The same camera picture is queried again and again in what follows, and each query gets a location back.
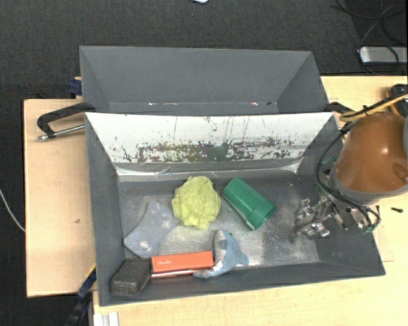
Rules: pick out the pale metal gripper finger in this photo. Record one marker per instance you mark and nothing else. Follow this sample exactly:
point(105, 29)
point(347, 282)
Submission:
point(318, 228)
point(307, 207)

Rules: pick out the small black screw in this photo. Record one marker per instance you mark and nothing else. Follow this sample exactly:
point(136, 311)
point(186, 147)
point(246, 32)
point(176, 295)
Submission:
point(396, 209)

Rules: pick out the green plastic cup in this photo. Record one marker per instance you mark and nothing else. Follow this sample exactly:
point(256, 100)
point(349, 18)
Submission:
point(247, 201)

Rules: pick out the blue-grey toy dolphin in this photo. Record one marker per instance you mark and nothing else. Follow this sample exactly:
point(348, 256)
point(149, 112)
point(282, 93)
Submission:
point(227, 251)

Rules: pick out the yellow-green crumpled cloth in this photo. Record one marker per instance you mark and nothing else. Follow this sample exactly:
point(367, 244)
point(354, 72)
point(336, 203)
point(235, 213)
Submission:
point(197, 202)

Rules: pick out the orange stapler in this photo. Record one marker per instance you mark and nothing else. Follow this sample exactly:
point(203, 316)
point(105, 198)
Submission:
point(182, 261)

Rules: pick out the blue-grey flat starred piece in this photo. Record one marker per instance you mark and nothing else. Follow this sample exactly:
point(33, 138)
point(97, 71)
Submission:
point(153, 227)

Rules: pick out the grey metal bin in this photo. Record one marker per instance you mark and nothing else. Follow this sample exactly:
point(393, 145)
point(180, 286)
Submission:
point(194, 82)

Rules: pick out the black sponge block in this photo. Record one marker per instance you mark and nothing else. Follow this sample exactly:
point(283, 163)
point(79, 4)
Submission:
point(129, 278)

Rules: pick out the pale brown flat board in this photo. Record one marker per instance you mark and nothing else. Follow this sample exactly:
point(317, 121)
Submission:
point(58, 197)

